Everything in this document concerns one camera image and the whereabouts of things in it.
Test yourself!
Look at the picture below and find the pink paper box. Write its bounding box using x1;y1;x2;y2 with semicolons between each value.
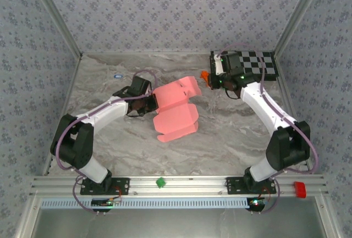
152;75;202;143

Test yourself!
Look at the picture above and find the black grey chessboard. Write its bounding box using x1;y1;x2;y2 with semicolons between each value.
210;50;278;82

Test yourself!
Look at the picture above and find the orange tool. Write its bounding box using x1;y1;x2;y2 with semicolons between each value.
200;70;212;87

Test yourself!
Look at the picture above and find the small circuit board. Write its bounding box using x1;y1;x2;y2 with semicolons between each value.
247;197;269;211
91;198;122;209

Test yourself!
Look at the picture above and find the red block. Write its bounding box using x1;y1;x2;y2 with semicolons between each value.
293;181;307;199

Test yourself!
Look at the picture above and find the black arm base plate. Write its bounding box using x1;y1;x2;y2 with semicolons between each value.
80;176;130;196
225;176;277;196

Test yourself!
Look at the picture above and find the slanted aluminium frame post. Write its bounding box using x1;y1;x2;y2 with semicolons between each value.
27;0;84;57
274;0;329;55

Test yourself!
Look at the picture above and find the wide aluminium frame rail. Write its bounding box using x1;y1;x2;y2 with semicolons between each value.
29;174;329;196

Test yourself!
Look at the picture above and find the slotted blue-white cable duct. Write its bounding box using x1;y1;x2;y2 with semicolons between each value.
40;196;251;209

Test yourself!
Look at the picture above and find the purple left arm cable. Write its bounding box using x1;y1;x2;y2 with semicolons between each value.
54;69;158;215

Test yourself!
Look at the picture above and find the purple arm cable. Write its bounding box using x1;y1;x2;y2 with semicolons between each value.
217;42;320;214
54;69;158;215

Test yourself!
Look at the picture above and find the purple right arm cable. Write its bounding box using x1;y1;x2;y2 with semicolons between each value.
217;42;320;214

